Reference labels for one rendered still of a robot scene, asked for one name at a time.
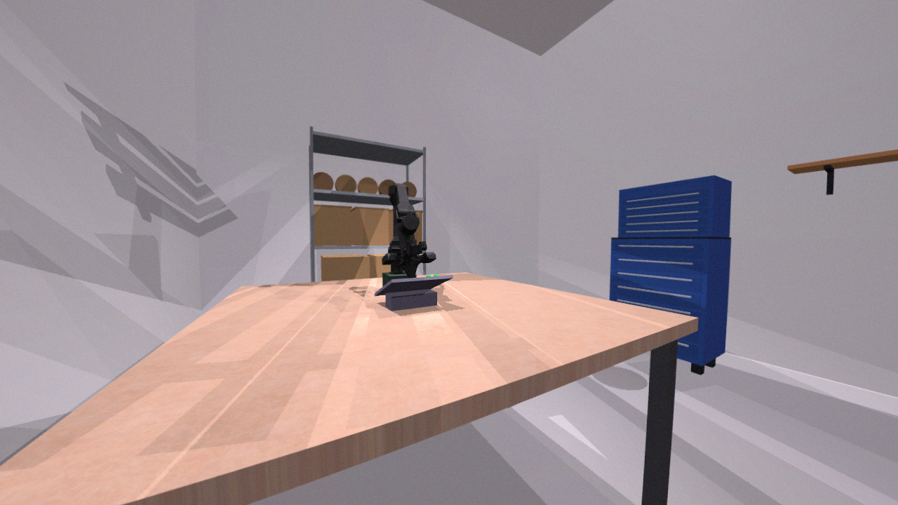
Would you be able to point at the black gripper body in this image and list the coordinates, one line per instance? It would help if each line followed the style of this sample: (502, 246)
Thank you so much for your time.
(427, 257)

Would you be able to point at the lavender switch panel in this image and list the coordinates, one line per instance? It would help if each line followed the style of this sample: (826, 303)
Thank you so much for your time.
(411, 293)

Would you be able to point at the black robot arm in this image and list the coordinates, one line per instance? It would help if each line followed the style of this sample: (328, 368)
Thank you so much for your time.
(405, 224)

